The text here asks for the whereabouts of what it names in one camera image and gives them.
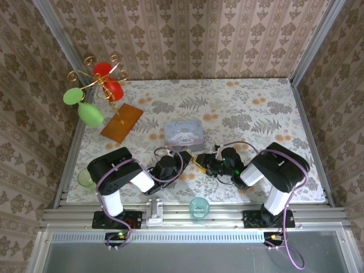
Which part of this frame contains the brass and black padlock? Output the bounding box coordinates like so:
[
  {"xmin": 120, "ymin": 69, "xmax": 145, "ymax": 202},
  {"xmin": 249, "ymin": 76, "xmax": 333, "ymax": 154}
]
[{"xmin": 187, "ymin": 152, "xmax": 201, "ymax": 167}]

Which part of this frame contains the cartoon print tin box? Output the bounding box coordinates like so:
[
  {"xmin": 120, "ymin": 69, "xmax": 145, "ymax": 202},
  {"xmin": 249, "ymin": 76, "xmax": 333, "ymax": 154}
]
[{"xmin": 165, "ymin": 119, "xmax": 205, "ymax": 152}]

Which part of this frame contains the teal transparent cup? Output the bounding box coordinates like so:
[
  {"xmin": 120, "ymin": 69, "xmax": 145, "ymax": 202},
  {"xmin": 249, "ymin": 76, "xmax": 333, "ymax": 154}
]
[{"xmin": 189, "ymin": 196, "xmax": 210, "ymax": 220}]

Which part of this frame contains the white clamp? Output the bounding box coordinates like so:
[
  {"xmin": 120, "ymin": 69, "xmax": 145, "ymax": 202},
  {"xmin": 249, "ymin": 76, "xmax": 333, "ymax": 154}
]
[{"xmin": 146, "ymin": 198, "xmax": 164, "ymax": 228}]

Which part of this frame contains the floral table cloth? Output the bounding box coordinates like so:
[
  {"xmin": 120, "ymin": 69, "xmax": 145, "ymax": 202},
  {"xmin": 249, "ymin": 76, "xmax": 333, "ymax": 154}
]
[{"xmin": 65, "ymin": 78, "xmax": 327, "ymax": 204}]

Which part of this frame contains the green transparent cup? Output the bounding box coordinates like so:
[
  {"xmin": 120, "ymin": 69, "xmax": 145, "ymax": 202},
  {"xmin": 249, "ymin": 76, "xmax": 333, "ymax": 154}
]
[{"xmin": 77, "ymin": 168, "xmax": 97, "ymax": 191}]

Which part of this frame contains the left small circuit board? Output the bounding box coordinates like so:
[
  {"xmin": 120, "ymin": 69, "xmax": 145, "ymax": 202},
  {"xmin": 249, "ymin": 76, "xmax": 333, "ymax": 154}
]
[{"xmin": 105, "ymin": 231, "xmax": 129, "ymax": 248}]

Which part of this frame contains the grey metal panel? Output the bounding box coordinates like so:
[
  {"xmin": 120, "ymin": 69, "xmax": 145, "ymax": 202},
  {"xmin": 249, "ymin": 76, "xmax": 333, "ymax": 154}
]
[{"xmin": 27, "ymin": 230, "xmax": 363, "ymax": 273}]

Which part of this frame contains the green wine glass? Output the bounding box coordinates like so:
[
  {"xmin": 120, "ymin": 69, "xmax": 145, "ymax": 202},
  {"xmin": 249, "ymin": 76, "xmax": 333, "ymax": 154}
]
[{"xmin": 63, "ymin": 87, "xmax": 104, "ymax": 127}]

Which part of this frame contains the red wine glass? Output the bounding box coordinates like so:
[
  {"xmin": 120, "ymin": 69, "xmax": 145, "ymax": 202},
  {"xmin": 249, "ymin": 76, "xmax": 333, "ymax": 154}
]
[{"xmin": 92, "ymin": 61, "xmax": 125, "ymax": 102}]

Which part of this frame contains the aluminium rail across table edge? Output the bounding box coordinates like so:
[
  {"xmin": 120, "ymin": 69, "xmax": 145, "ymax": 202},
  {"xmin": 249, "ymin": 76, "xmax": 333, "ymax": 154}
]
[{"xmin": 39, "ymin": 202, "xmax": 353, "ymax": 231}]

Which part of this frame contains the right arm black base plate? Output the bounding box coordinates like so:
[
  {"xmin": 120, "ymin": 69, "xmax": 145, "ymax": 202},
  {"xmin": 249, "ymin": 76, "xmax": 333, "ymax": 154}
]
[{"xmin": 243, "ymin": 209, "xmax": 296, "ymax": 229}]

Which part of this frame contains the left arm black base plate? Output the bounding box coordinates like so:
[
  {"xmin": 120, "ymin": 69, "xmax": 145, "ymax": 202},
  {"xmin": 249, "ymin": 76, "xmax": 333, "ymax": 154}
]
[{"xmin": 92, "ymin": 210, "xmax": 143, "ymax": 230}]

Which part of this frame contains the gold wire rack wooden base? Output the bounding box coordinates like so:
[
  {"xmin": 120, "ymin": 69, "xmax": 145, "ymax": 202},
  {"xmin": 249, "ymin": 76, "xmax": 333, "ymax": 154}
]
[{"xmin": 67, "ymin": 54, "xmax": 144, "ymax": 144}]

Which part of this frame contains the grey slotted cable duct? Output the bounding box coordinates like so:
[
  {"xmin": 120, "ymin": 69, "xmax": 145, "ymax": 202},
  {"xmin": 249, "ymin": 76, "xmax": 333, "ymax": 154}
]
[{"xmin": 49, "ymin": 230, "xmax": 267, "ymax": 243}]

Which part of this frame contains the aluminium frame post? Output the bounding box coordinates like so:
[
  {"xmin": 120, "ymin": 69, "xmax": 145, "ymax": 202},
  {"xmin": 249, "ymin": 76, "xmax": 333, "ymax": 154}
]
[
  {"xmin": 31, "ymin": 0, "xmax": 96, "ymax": 208},
  {"xmin": 289, "ymin": 0, "xmax": 347, "ymax": 207}
]

